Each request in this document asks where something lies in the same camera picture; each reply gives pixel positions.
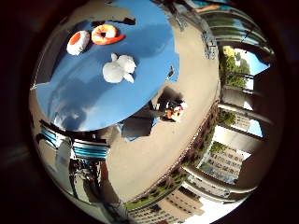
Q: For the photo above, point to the white bunny plush toy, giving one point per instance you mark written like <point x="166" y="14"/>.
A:
<point x="113" y="73"/>

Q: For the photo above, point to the orange shrimp plush toy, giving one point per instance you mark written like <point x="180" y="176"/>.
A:
<point x="99" y="39"/>

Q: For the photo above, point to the fried egg plush toy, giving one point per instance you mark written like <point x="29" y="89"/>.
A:
<point x="78" y="42"/>

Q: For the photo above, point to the grey fabric container box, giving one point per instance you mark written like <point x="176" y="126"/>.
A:
<point x="49" y="62"/>

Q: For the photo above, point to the orange black white toy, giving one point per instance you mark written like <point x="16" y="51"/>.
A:
<point x="174" y="112"/>

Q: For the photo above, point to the small dark round object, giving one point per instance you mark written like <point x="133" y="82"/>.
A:
<point x="170" y="73"/>

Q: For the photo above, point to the grey metal rack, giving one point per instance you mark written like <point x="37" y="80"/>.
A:
<point x="209" y="45"/>

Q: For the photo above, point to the green tree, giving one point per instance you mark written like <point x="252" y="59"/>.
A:
<point x="233" y="70"/>

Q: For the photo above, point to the black base block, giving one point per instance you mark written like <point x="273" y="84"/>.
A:
<point x="127" y="21"/>

